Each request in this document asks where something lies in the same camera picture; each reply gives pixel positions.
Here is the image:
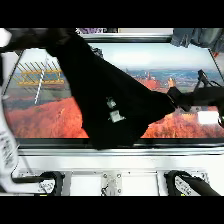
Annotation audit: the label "blue jeans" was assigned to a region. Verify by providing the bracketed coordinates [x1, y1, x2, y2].
[170, 28, 224, 54]

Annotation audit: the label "black garment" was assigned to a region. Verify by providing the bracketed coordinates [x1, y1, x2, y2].
[44, 28, 177, 151]

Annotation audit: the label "purple garment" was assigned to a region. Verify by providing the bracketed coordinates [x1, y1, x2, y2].
[78, 28, 107, 35]

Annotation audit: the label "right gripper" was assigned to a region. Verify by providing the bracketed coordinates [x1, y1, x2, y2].
[166, 86, 198, 113]

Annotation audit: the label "silver frame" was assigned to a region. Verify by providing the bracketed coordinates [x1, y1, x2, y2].
[13, 145, 224, 197]

